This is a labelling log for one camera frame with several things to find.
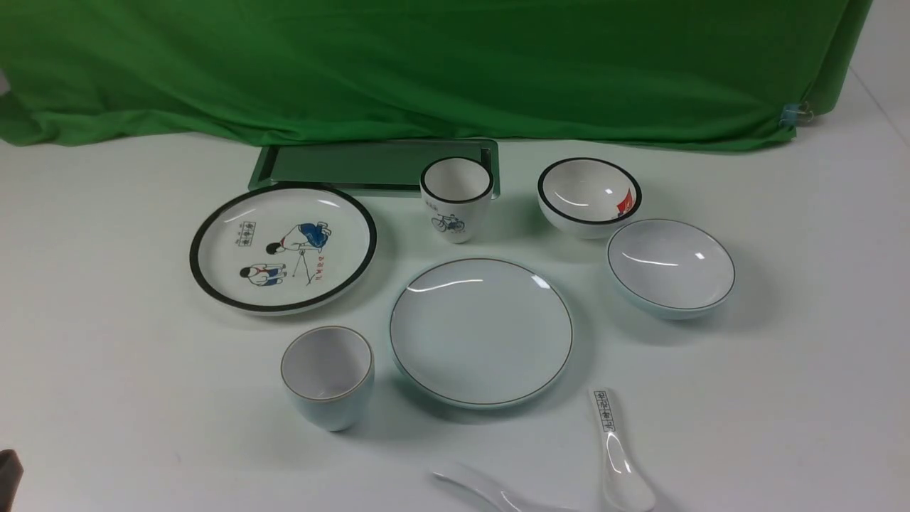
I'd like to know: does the pale blue shallow bowl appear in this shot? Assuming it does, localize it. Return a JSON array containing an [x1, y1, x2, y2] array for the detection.
[[606, 218, 737, 321]]

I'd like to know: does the dark object at edge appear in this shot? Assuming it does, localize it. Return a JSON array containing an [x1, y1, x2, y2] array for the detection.
[[0, 449, 25, 512]]

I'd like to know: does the green backdrop cloth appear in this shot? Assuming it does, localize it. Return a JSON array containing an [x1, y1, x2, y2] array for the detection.
[[1, 1, 871, 152]]

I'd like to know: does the pale blue plain plate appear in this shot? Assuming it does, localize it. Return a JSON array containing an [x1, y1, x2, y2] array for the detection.
[[389, 257, 575, 410]]

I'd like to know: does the black-rimmed white bowl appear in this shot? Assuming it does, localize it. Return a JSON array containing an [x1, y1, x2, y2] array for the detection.
[[537, 158, 643, 240]]

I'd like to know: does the black-rimmed illustrated plate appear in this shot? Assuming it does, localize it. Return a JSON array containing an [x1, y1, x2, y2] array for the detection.
[[188, 183, 378, 316]]

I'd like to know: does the blue binder clip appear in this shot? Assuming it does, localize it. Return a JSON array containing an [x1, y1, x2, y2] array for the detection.
[[778, 102, 815, 127]]

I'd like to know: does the plain white ceramic spoon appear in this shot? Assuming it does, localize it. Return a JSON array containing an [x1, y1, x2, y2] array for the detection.
[[430, 463, 578, 511]]

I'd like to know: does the pale blue plain cup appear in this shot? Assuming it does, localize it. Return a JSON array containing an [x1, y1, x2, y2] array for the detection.
[[280, 325, 376, 432]]

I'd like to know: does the green rectangular tray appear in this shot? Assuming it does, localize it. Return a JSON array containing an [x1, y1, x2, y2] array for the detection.
[[247, 139, 501, 198]]

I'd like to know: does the white cup with bicycle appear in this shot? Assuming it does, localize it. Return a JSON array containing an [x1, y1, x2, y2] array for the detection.
[[419, 158, 494, 244]]

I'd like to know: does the white spoon with label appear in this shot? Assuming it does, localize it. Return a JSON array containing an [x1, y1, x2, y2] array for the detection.
[[588, 387, 656, 511]]

